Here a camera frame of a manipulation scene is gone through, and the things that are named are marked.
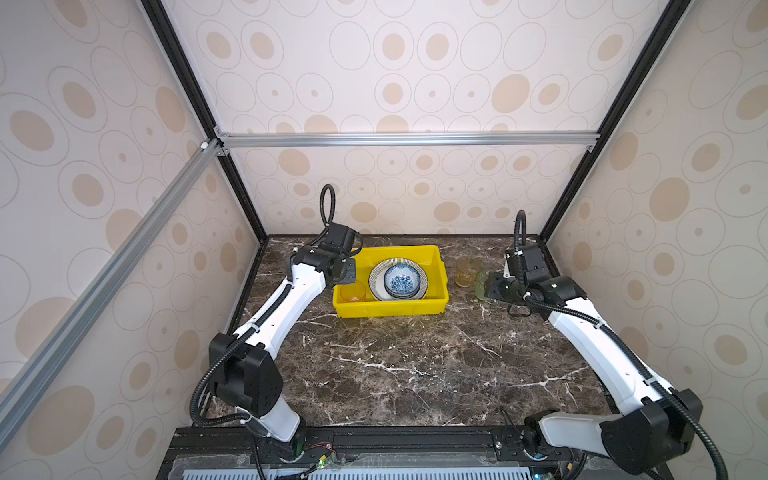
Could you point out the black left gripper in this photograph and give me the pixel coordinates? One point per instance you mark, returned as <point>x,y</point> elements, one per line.
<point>351,272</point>

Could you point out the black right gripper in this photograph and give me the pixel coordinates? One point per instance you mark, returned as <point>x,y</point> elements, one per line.
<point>493,284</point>

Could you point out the green translucent cup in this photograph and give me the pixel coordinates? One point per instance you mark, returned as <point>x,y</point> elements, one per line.
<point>480,287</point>

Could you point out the white black-striped-rim plate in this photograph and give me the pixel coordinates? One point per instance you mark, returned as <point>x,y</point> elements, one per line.
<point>376,279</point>

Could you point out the amber translucent cup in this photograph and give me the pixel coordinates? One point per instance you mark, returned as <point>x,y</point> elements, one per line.
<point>467,271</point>

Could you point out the pink translucent cup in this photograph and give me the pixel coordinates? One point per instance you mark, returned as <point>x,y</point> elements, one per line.
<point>353,293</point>

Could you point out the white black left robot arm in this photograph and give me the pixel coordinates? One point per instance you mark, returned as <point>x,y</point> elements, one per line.
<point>243,382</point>

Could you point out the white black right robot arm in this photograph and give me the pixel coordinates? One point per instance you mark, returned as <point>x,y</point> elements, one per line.
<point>654,422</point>

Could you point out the yellow plastic bin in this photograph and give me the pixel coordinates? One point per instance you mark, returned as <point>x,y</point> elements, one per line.
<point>426,256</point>

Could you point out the horizontal aluminium frame bar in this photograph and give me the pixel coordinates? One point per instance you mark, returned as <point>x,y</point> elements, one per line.
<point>327,140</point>

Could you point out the diagonal aluminium frame bar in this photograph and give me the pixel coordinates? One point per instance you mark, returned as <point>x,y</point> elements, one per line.
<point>58,347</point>

